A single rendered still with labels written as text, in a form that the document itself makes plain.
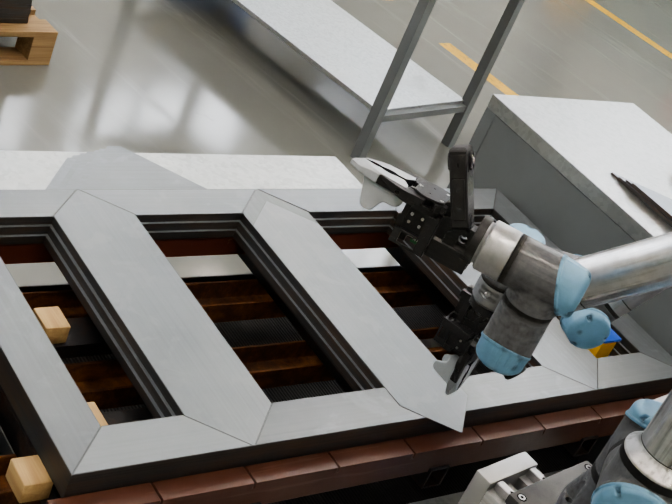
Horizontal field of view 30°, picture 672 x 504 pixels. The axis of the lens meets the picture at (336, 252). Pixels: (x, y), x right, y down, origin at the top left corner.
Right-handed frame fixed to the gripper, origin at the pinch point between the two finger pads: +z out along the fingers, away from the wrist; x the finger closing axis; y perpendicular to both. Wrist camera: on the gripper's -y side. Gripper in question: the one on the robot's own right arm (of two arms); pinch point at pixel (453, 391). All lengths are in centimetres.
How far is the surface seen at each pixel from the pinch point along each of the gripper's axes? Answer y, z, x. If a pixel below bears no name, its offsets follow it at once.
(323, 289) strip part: 36.6, 5.5, -9.7
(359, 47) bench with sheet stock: 186, 69, -285
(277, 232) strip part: 55, 6, -17
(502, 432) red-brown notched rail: -9.1, 9.9, -13.8
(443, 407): 0.6, 5.5, -1.7
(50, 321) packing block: 59, 11, 44
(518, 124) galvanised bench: 46, -11, -104
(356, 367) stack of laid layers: 18.3, 7.4, 2.6
